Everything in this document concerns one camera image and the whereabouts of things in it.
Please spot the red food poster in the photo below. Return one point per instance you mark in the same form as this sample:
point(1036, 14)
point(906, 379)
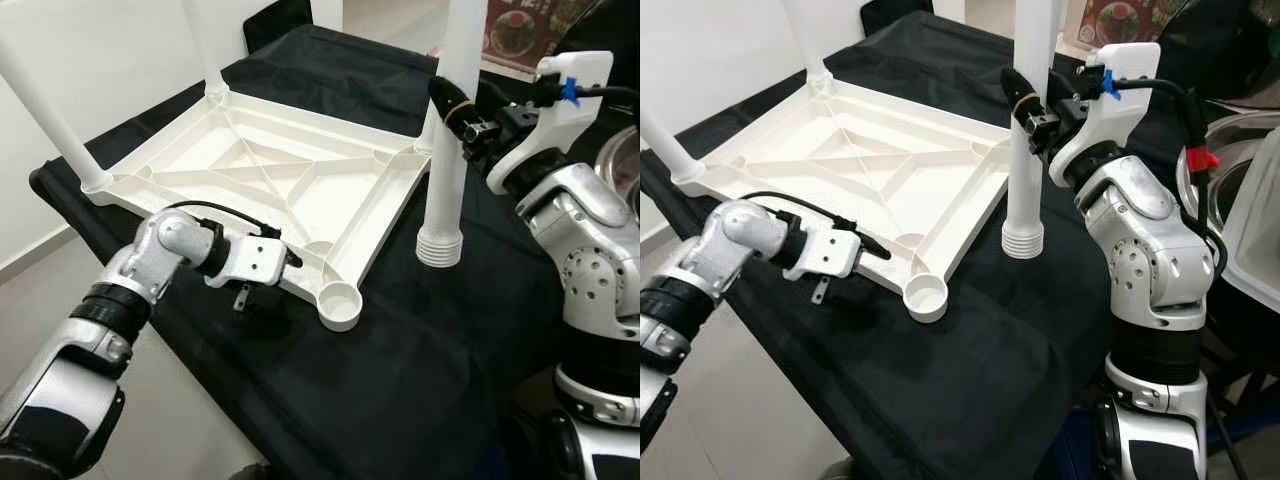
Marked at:
point(515, 35)
point(1125, 20)

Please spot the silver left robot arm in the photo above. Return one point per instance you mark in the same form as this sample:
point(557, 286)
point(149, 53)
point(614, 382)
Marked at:
point(720, 250)
point(150, 260)

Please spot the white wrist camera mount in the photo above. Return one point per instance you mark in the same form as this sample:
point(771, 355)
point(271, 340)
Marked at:
point(250, 258)
point(1120, 110)
point(825, 252)
point(570, 120)

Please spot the shiny black round container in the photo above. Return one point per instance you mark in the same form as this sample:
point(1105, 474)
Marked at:
point(1220, 50)
point(610, 30)

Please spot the black tablecloth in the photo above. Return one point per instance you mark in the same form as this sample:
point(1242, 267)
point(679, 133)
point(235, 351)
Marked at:
point(1000, 380)
point(420, 380)

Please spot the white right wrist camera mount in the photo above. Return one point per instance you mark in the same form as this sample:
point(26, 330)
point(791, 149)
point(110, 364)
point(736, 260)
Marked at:
point(1120, 110)
point(570, 120)

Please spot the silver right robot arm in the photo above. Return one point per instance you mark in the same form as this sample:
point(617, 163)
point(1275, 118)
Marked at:
point(1140, 250)
point(580, 250)

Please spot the white plastic table leg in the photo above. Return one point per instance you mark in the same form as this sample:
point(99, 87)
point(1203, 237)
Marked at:
point(450, 190)
point(428, 125)
point(670, 150)
point(808, 45)
point(205, 50)
point(1025, 200)
point(50, 120)

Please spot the clear plastic storage box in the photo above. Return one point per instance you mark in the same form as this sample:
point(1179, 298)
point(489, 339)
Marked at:
point(1260, 210)

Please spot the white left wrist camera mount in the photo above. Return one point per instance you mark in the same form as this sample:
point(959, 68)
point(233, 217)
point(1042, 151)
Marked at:
point(250, 258)
point(825, 252)

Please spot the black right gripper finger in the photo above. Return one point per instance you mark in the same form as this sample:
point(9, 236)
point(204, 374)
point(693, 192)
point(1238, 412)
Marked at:
point(1022, 96)
point(452, 105)

